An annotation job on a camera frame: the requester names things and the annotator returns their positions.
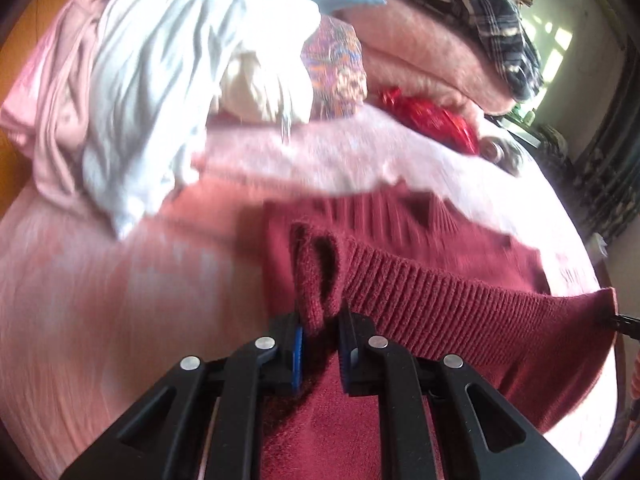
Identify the plaid clothing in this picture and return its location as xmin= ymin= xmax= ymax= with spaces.
xmin=360 ymin=0 xmax=545 ymax=102

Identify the dark floral curtain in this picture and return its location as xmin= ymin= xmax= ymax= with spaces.
xmin=570 ymin=35 xmax=640 ymax=241

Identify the patterned pillow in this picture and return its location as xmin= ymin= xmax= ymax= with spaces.
xmin=300 ymin=15 xmax=368 ymax=118

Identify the pink folded blanket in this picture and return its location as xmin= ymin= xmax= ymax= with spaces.
xmin=330 ymin=0 xmax=521 ymax=116

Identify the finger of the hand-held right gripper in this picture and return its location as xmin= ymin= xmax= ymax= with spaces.
xmin=597 ymin=312 xmax=640 ymax=342

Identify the cream zippered garment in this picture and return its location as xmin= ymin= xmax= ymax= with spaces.
xmin=210 ymin=50 xmax=313 ymax=126

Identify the pink floral bed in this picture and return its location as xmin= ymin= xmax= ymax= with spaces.
xmin=0 ymin=105 xmax=608 ymax=480

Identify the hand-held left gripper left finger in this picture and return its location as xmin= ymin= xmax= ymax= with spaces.
xmin=59 ymin=312 xmax=306 ymax=480

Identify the dark red knitted sweater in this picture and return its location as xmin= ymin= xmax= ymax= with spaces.
xmin=260 ymin=182 xmax=618 ymax=480

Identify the pink garment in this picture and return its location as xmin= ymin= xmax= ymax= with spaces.
xmin=0 ymin=0 xmax=121 ymax=211

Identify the red patterned cloth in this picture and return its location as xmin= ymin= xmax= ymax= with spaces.
xmin=376 ymin=86 xmax=480 ymax=155

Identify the beige cloth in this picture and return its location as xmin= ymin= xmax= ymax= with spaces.
xmin=480 ymin=135 xmax=523 ymax=176

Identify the dark checked cloth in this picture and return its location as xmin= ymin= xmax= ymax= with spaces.
xmin=537 ymin=125 xmax=571 ymax=161

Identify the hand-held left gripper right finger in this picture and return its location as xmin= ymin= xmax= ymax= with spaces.
xmin=337 ymin=300 xmax=583 ymax=480

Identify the white ribbed garment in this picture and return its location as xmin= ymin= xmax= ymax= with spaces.
xmin=82 ymin=0 xmax=321 ymax=241

